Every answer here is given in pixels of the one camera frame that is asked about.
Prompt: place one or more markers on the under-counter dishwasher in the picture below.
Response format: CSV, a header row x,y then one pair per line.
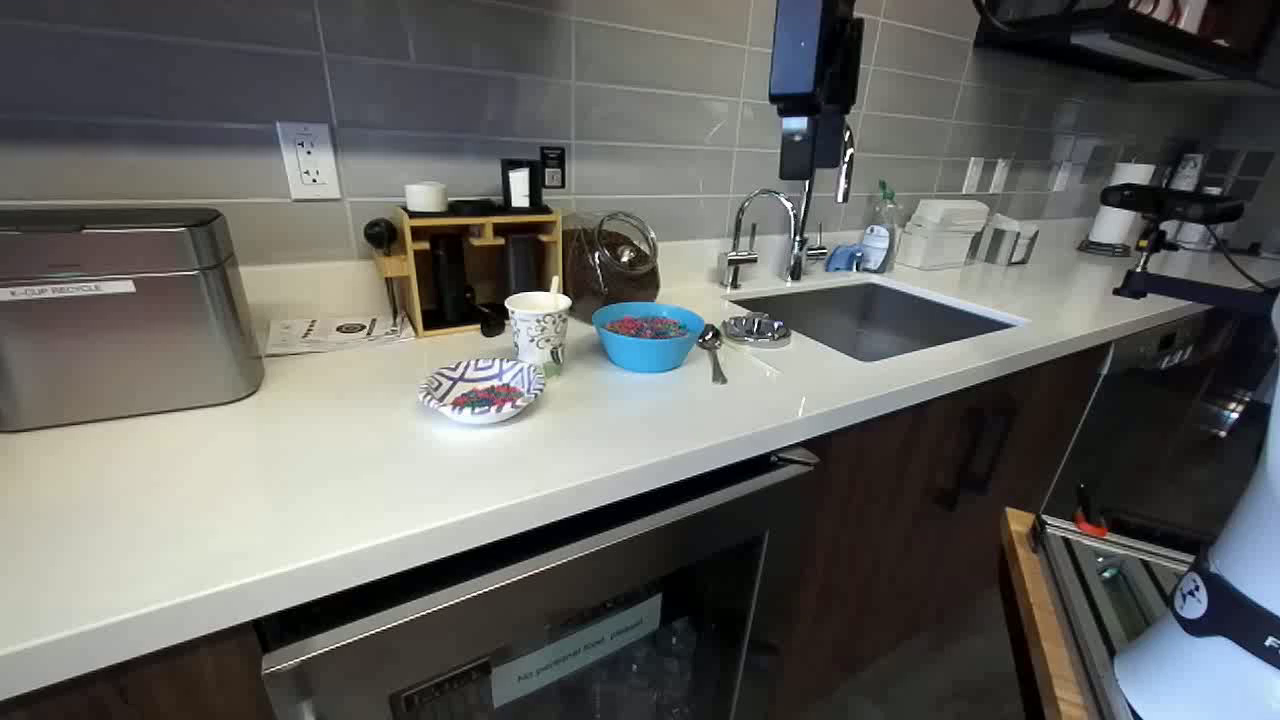
x,y
638,609

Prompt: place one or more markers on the chrome faucet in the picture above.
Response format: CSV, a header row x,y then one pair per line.
x,y
746,236

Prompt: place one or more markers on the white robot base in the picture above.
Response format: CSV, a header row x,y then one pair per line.
x,y
1218,651

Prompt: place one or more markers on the small black picture frame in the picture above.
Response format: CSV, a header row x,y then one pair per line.
x,y
520,187

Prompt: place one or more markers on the white paper cup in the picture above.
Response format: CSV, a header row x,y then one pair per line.
x,y
539,325

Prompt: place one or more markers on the stainless steel bread box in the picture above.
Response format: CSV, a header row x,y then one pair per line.
x,y
122,312

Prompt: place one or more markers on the papers on counter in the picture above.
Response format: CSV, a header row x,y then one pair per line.
x,y
324,332

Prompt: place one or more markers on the white small cup on shelf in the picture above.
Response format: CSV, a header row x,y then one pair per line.
x,y
426,199

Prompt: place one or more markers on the white dish rack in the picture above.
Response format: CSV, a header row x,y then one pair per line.
x,y
953,235

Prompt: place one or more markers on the glass container with dark contents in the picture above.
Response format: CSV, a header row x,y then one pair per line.
x,y
608,260

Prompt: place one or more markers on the blue bowl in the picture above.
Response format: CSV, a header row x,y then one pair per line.
x,y
644,332

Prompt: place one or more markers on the patterned ceramic dish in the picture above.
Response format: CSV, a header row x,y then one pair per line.
x,y
481,389

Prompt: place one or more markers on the white wall outlet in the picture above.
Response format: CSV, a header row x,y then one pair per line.
x,y
309,160

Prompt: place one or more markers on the silver round lid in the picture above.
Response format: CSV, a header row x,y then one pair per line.
x,y
759,330

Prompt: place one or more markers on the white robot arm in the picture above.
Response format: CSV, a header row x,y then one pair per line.
x,y
814,84

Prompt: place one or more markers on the silver spoon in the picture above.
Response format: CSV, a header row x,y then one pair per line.
x,y
710,342

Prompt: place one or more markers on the wooden coffee organizer shelf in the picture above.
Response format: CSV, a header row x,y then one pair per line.
x,y
458,269

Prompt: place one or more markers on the stainless steel sink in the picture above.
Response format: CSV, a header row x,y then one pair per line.
x,y
874,320

